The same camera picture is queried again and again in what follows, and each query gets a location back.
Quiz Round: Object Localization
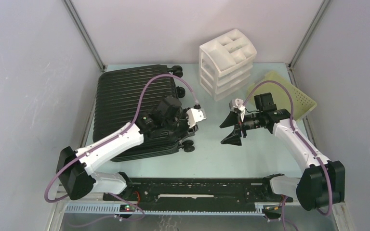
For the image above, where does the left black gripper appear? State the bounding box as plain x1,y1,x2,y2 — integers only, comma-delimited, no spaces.
163,108,199,141

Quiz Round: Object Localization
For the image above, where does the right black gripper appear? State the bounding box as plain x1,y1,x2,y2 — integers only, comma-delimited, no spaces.
220,110,263,146

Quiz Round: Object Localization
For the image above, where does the black ribbed hard-shell suitcase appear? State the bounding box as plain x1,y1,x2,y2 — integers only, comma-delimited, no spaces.
92,64,195,162

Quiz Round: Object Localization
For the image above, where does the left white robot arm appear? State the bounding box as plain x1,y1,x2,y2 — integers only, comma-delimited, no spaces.
55,97,206,201

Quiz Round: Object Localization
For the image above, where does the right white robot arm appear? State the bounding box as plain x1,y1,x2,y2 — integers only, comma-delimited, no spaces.
220,93,345,211

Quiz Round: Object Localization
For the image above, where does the pale yellow perforated basket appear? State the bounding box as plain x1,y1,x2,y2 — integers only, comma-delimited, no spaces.
254,71,317,122

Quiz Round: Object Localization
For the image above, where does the white plastic drawer organizer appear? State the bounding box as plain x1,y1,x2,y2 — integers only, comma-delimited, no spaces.
198,29,257,101

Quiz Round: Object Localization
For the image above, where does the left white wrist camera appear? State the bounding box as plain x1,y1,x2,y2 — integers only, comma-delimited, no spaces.
186,108,206,128

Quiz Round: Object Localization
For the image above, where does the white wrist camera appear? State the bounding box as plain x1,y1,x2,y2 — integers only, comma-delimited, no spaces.
229,98,246,122
186,108,206,128

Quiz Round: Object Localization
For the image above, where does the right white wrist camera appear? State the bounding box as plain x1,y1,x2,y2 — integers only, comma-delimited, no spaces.
229,98,246,122

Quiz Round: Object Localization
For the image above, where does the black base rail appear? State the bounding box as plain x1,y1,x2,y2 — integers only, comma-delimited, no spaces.
118,178,282,212

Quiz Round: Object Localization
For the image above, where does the grey slotted cable duct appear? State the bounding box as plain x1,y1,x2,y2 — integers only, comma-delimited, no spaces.
65,203,264,216

